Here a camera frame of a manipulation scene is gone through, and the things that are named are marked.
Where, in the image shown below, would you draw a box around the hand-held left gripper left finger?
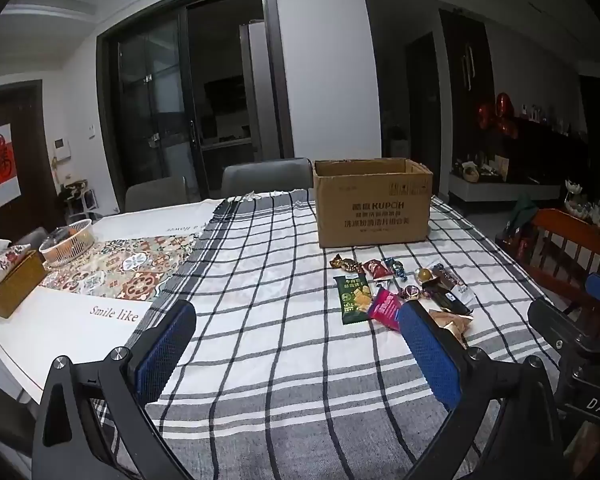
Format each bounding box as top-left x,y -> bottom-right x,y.
31,299 -> 197,480

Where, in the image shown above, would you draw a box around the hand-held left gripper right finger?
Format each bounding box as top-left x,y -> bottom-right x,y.
396,300 -> 567,480

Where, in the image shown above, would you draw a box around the red snack packet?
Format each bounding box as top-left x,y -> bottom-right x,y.
362,258 -> 395,281

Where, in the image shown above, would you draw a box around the brown cardboard box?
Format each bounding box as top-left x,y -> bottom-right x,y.
313,158 -> 434,249

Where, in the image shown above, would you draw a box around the tan snack packet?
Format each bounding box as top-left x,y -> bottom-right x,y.
427,310 -> 473,348

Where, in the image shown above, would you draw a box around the black snack packet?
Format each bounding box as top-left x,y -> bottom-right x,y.
422,280 -> 473,317

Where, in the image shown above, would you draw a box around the red brown wooden chair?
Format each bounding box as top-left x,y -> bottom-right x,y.
495,208 -> 600,341

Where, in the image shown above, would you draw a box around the pink snack packet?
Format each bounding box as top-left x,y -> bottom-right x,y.
367,287 -> 406,332

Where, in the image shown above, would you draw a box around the floral patterned table runner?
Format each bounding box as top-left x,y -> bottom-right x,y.
37,232 -> 203,303

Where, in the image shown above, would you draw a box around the blue gold foil candy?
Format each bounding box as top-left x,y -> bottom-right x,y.
384,257 -> 408,281

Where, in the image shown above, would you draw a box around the green cracker packet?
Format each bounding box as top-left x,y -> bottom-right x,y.
334,274 -> 372,324

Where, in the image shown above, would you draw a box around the black white checked tablecloth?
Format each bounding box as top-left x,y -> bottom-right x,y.
92,187 -> 561,480

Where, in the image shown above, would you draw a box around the dark green cloth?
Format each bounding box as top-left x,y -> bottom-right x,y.
510,195 -> 540,228

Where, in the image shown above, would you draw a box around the brown foil candy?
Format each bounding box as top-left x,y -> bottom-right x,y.
330,254 -> 363,272

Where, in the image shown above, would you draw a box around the white low cabinet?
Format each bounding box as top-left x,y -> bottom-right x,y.
449,170 -> 563,202

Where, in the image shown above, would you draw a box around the white plastic basket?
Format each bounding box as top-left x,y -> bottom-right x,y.
39,219 -> 95,267

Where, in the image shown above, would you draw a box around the grey dining chair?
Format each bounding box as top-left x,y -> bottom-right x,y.
221,157 -> 313,198
125,176 -> 188,213

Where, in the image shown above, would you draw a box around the woven tissue box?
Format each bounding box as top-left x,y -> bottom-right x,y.
0,242 -> 47,318

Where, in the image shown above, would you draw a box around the small white shelf rack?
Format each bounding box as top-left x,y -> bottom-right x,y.
57,180 -> 98,222

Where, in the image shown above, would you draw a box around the red balloons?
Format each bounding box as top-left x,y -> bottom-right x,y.
477,92 -> 520,140

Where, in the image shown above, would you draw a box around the dark wooden door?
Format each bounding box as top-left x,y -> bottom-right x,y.
0,80 -> 57,246

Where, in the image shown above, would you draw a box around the red white door poster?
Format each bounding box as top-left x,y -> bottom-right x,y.
0,122 -> 21,208

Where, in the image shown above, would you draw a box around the dark sliding glass door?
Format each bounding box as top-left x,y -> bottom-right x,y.
97,0 -> 293,201

